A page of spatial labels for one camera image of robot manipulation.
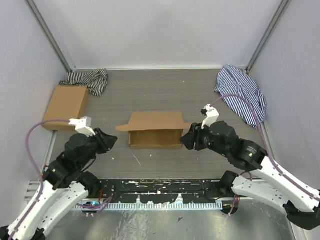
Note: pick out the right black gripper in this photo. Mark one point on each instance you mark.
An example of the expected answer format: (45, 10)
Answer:
(193, 135)

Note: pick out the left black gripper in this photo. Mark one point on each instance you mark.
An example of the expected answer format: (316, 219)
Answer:
(107, 141)

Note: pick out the brown cardboard box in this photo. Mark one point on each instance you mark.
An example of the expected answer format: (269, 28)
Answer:
(155, 129)
(67, 102)

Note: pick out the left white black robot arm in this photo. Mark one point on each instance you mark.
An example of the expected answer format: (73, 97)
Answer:
(63, 185)

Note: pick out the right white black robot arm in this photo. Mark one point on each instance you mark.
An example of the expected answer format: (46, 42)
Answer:
(299, 202)

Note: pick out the folded brown cardboard box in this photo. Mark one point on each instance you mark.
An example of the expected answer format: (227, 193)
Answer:
(67, 102)

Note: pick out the black white striped cloth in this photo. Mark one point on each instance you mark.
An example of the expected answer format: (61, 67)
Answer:
(94, 80)

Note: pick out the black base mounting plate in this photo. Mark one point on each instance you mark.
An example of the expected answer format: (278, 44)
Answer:
(160, 191)

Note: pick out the blue white striped cloth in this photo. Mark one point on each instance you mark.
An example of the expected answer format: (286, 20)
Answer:
(242, 95)

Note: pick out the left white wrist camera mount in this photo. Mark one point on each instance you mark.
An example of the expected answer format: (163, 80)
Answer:
(83, 126)

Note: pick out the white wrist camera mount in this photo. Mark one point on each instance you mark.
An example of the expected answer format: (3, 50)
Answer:
(83, 126)
(211, 115)

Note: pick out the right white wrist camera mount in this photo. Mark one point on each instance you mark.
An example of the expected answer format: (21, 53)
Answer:
(211, 115)

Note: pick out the left aluminium frame post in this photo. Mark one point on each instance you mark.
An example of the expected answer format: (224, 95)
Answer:
(42, 15)

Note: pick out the aluminium frame post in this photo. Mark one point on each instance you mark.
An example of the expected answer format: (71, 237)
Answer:
(42, 15)
(268, 33)

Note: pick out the aluminium rail with cable duct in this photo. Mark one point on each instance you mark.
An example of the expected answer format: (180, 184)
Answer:
(150, 205)

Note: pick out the right aluminium frame post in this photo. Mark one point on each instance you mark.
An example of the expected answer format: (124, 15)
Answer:
(268, 33)

